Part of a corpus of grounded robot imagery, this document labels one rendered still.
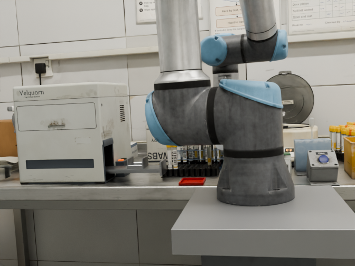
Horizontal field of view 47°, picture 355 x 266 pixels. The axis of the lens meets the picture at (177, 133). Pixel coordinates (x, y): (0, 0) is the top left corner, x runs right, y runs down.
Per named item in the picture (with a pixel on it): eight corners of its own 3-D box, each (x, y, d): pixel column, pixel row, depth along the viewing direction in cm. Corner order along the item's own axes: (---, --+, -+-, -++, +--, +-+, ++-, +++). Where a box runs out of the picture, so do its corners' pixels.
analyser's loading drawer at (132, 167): (94, 176, 121) (93, 159, 120) (102, 172, 127) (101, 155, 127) (161, 176, 117) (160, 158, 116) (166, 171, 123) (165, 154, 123)
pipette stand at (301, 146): (296, 175, 117) (296, 141, 116) (293, 171, 124) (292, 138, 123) (333, 174, 116) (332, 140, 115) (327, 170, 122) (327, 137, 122)
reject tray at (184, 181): (178, 185, 112) (178, 182, 112) (183, 180, 118) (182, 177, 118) (203, 185, 111) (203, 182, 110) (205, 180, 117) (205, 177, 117)
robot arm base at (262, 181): (291, 207, 70) (289, 151, 70) (207, 205, 76) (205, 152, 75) (297, 188, 84) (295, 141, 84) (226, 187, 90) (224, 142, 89)
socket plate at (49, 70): (34, 77, 188) (33, 58, 187) (36, 77, 189) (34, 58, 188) (52, 76, 186) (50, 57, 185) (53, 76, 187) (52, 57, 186)
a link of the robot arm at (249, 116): (281, 150, 71) (278, 73, 70) (207, 151, 76) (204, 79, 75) (287, 142, 83) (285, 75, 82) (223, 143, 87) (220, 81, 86)
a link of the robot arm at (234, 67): (206, 34, 113) (214, 37, 121) (207, 73, 114) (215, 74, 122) (234, 31, 110) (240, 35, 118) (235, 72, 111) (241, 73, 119)
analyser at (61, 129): (18, 184, 124) (10, 86, 122) (60, 168, 151) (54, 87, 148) (113, 183, 118) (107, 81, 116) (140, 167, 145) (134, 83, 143)
